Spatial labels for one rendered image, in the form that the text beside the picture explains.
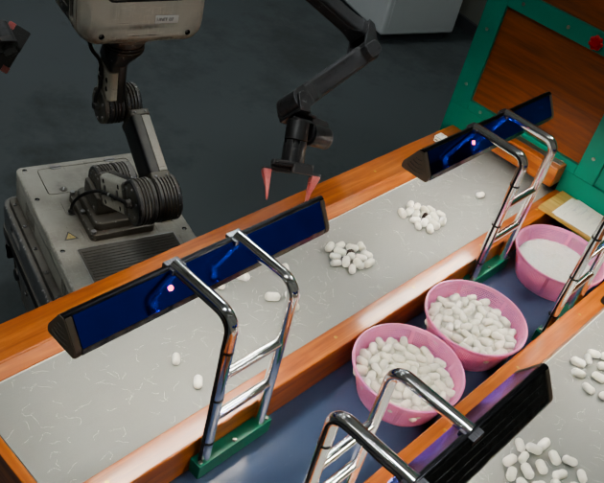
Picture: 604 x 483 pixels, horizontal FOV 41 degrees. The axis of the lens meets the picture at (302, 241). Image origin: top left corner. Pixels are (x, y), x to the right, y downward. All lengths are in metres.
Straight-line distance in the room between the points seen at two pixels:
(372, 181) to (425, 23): 2.95
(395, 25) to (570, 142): 2.65
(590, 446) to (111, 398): 1.05
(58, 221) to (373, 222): 0.94
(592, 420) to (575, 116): 1.01
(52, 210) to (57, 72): 1.74
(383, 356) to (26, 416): 0.80
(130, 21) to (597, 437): 1.46
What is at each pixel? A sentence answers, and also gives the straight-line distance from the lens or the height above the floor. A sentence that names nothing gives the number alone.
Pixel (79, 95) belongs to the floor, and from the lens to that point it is 4.05.
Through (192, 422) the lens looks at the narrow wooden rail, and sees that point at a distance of 1.66.
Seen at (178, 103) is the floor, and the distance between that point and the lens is 4.08.
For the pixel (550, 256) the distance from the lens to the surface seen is 2.45.
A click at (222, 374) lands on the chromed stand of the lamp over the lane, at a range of 1.46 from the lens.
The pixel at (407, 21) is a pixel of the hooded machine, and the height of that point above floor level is 0.15.
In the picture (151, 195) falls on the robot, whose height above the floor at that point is 0.78.
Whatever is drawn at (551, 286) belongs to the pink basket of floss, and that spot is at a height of 0.74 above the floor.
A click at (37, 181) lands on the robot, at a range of 2.67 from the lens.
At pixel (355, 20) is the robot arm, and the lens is 2.36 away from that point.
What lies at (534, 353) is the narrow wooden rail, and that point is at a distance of 2.06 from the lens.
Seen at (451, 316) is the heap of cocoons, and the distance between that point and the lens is 2.07.
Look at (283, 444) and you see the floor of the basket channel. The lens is 1.77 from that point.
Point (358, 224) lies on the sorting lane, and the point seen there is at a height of 0.74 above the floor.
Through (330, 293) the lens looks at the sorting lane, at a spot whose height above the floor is 0.74.
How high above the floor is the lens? 2.08
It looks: 38 degrees down
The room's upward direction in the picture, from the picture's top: 15 degrees clockwise
